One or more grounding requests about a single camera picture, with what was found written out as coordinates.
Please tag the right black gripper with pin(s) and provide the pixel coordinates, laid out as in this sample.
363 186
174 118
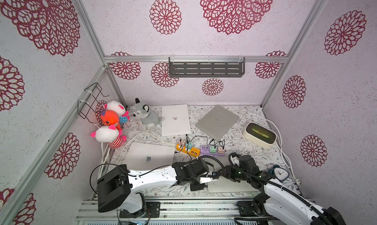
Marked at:
227 172

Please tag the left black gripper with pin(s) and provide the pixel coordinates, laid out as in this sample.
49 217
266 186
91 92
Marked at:
201 186

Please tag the teal charger plug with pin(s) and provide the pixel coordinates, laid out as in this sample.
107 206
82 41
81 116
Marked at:
189 146

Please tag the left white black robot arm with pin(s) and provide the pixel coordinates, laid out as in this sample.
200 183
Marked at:
120 188

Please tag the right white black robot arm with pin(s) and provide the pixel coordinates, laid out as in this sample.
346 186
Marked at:
274 201

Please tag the silver apple laptop front right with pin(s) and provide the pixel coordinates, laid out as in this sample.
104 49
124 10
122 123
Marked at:
223 185

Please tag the silver laptop rear right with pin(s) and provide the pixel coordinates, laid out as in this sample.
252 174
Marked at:
217 122

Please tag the white laptop with red logo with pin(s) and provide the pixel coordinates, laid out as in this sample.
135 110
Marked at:
175 120

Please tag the white laptop front left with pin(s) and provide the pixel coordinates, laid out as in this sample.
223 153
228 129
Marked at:
144 157

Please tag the purple power strip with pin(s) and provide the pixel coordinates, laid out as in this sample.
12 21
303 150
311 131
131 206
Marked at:
204 150

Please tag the orange power strip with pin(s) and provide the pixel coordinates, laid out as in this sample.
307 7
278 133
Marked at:
193 152

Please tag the cream box with green display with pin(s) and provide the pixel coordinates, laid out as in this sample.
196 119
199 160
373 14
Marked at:
259 135

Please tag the teal alarm clock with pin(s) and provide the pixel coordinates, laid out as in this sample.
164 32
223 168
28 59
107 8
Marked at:
280 173

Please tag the grey husky plush toy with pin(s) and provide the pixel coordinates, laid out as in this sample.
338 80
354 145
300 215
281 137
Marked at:
146 118

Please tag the white plush striped legs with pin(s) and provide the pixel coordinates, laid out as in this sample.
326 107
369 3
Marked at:
110 135

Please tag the white pink plush upper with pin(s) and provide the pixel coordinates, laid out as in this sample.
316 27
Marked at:
116 107

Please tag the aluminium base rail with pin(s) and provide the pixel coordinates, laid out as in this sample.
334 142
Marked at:
199 208

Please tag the grey metal wall shelf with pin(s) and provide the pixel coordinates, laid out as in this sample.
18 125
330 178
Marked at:
207 69

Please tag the black wire wall basket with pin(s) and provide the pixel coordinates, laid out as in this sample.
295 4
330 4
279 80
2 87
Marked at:
91 108

